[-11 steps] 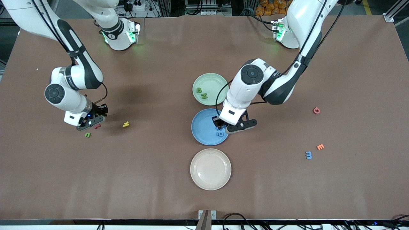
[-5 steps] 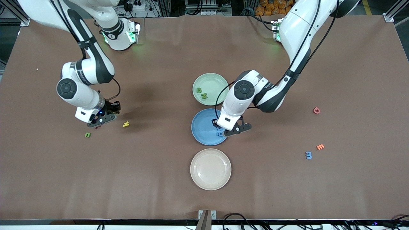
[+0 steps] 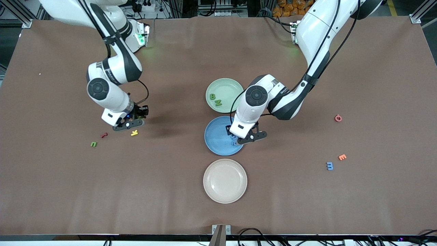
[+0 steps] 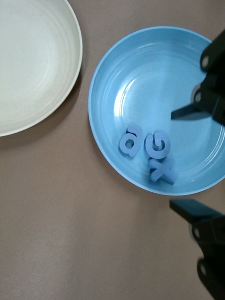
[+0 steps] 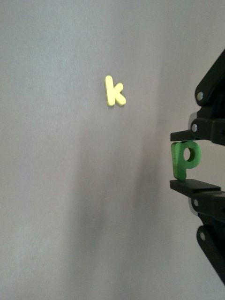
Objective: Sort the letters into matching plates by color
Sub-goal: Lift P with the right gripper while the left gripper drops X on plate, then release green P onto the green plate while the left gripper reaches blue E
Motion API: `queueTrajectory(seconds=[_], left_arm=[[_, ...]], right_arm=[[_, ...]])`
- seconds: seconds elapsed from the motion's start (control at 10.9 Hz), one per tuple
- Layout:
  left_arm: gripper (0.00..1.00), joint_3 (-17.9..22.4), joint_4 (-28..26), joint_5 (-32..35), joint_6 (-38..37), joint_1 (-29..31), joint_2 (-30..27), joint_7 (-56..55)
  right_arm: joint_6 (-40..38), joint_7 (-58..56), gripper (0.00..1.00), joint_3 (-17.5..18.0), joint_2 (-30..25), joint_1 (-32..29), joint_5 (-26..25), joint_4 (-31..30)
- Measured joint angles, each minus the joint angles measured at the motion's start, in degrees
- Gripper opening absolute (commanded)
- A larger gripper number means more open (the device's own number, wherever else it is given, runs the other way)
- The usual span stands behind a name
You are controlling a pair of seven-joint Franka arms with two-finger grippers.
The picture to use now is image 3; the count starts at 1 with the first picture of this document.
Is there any blue plate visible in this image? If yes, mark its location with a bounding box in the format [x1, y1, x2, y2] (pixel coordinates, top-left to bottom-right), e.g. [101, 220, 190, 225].
[204, 116, 246, 156]

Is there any green plate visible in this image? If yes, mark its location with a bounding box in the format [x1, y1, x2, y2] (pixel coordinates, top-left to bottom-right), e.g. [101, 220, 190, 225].
[206, 78, 245, 113]

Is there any beige plate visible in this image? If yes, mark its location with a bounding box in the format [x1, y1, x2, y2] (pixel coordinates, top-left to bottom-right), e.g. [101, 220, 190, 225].
[203, 159, 248, 204]

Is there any white power strip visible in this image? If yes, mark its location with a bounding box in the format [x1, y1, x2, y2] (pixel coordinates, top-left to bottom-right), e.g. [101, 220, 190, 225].
[131, 0, 161, 12]

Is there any background equipment box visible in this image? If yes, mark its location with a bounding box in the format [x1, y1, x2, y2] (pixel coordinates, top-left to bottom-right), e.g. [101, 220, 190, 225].
[198, 0, 248, 17]

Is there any orange items pile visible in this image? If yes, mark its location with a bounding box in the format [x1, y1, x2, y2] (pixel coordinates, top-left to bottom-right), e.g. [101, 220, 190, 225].
[272, 0, 308, 17]

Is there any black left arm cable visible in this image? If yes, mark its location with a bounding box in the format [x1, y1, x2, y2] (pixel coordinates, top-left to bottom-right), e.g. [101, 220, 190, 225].
[229, 89, 246, 125]

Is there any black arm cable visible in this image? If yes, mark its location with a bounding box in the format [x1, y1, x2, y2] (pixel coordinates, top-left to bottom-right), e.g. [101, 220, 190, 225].
[229, 89, 246, 125]
[128, 79, 150, 106]

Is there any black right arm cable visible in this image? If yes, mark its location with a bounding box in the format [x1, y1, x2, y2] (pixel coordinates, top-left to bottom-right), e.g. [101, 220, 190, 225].
[128, 79, 150, 106]

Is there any black cable loop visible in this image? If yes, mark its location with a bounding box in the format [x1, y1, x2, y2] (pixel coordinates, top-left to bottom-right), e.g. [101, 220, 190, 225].
[238, 228, 273, 246]

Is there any metal mount bracket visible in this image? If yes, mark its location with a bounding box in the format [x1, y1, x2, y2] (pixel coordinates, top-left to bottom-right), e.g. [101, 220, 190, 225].
[209, 224, 231, 246]

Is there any aluminium frame post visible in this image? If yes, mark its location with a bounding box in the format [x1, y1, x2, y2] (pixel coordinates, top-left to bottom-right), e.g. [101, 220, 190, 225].
[410, 0, 437, 24]
[0, 0, 45, 28]

